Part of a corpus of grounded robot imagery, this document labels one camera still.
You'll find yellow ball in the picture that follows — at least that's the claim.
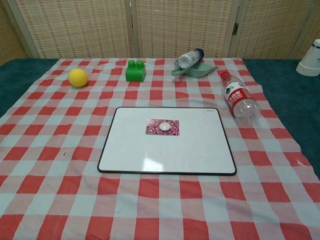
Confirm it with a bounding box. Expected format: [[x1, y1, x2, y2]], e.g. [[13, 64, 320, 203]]
[[68, 68, 89, 88]]

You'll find woven bamboo folding screen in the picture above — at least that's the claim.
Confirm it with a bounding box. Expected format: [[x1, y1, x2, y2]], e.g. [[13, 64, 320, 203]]
[[0, 0, 320, 66]]

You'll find red white checkered tablecloth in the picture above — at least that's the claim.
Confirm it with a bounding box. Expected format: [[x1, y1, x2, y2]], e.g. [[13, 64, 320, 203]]
[[0, 57, 320, 240]]

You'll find white rectangular board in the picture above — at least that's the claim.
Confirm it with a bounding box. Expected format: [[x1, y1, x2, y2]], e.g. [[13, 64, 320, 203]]
[[96, 106, 238, 176]]

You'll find green toy building block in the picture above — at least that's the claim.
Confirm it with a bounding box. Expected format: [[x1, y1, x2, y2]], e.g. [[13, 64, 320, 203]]
[[125, 59, 147, 83]]

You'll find pale green dustpan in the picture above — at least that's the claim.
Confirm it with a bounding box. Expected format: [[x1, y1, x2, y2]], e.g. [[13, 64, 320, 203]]
[[171, 57, 218, 79]]

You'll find clear bottle blue cap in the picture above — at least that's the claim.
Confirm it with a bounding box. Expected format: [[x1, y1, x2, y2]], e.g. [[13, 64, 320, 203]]
[[177, 48, 205, 70]]

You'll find clear bottle red label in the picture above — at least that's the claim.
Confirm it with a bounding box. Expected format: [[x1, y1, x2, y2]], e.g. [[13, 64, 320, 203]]
[[219, 70, 262, 123]]

